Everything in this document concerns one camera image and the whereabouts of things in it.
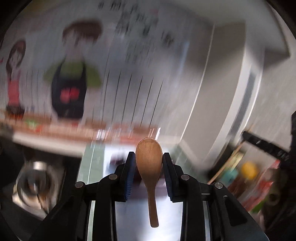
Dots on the cartoon couple wall sticker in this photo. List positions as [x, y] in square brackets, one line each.
[100, 64]

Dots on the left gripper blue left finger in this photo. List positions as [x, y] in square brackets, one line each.
[129, 173]

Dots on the brown wooden spoon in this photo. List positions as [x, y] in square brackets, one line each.
[148, 158]

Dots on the chili jar yellow lid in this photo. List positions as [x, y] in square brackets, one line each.
[247, 174]

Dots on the green checkered table mat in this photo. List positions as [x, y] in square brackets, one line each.
[132, 217]

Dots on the white wall vent grille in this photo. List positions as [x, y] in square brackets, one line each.
[246, 106]

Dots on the soy sauce bottle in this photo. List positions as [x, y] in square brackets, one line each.
[231, 164]

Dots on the black gas stove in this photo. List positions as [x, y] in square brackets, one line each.
[32, 183]

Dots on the wooden chopstick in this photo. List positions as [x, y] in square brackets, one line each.
[222, 158]

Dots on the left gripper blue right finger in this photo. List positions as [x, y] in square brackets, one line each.
[170, 176]

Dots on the orange capped plastic bottle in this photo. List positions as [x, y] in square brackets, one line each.
[259, 190]

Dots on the salt shaker teal cap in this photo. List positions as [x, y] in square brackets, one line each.
[228, 177]

